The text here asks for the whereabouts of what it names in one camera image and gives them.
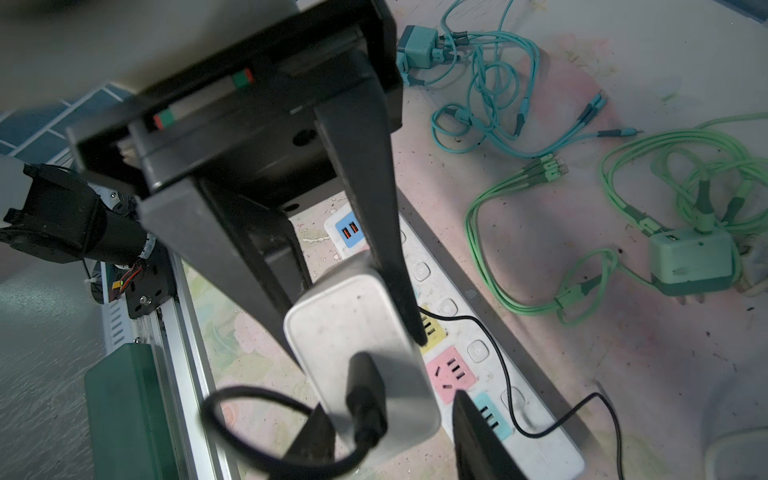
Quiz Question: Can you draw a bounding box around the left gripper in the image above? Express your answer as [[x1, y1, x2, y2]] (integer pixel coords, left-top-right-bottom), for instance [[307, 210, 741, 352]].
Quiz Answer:
[[68, 1, 427, 357]]

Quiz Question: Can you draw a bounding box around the white charger adapter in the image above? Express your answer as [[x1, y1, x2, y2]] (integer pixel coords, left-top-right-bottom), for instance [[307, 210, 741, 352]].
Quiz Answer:
[[284, 250, 441, 467]]

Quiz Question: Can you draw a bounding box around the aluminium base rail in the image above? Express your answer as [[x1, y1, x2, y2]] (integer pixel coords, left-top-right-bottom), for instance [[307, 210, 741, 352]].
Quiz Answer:
[[101, 254, 240, 479]]

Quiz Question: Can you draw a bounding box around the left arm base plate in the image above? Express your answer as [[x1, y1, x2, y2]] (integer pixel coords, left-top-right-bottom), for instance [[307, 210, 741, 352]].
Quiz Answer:
[[90, 244, 177, 320]]

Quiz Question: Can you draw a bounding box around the black usb cable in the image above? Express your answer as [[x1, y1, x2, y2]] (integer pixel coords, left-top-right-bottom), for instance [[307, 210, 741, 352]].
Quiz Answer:
[[199, 305, 626, 480]]

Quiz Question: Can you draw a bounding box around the white power strip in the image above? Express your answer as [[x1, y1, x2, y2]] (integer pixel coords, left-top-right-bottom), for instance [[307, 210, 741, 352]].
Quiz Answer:
[[323, 202, 587, 480]]

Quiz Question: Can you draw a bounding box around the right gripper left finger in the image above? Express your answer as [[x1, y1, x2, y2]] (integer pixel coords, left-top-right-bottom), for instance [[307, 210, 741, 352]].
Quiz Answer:
[[281, 404, 336, 479]]

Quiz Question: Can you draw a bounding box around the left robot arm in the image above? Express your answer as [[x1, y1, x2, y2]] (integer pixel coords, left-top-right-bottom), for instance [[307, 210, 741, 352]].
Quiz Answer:
[[1, 1, 426, 344]]

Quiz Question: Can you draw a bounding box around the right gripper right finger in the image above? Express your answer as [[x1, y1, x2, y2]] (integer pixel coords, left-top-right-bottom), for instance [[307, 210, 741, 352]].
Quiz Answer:
[[452, 390, 526, 480]]

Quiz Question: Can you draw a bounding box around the teal charger upper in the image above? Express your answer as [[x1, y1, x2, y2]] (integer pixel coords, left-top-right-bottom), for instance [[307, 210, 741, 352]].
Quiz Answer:
[[396, 25, 445, 72]]

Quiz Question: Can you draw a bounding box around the green box on rail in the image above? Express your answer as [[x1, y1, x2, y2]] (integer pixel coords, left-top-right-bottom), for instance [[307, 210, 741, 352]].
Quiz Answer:
[[84, 343, 180, 479]]

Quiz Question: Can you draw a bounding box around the white bowl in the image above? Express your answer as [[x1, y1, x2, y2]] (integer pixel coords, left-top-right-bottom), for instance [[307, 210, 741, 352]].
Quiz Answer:
[[703, 427, 767, 479]]

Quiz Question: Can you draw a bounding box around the green charger near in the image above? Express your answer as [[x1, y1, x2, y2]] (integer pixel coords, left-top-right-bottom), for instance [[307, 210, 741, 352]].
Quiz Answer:
[[649, 228, 736, 297]]

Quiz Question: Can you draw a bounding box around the teal multi-head cable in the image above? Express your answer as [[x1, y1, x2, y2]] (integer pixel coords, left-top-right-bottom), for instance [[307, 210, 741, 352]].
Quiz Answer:
[[395, 0, 643, 160]]

